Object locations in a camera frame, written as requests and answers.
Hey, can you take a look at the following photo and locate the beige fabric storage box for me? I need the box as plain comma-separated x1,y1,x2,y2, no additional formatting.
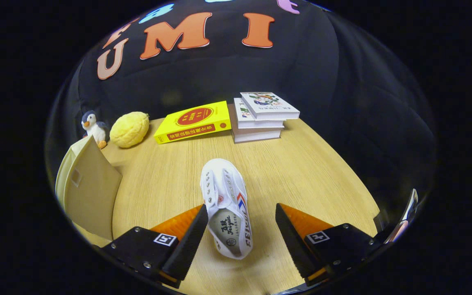
55,135,123,241

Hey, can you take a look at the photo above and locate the black backdrop cloth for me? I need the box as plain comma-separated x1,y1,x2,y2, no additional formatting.
45,0,437,222

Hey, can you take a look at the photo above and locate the yellow round plush cushion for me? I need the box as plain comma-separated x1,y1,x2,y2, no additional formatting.
109,111,150,148

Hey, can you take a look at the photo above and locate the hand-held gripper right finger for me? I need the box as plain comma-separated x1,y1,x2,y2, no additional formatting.
275,203,384,287

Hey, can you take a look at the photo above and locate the penguin plush toy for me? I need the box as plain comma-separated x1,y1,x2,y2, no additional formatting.
81,110,109,150

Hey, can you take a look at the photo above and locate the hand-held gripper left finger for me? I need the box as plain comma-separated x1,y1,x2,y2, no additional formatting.
102,204,209,289

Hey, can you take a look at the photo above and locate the yellow book with red circle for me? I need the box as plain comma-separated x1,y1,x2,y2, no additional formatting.
153,101,232,145

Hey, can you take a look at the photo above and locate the white canvas shoe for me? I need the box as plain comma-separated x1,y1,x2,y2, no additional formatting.
200,158,254,260

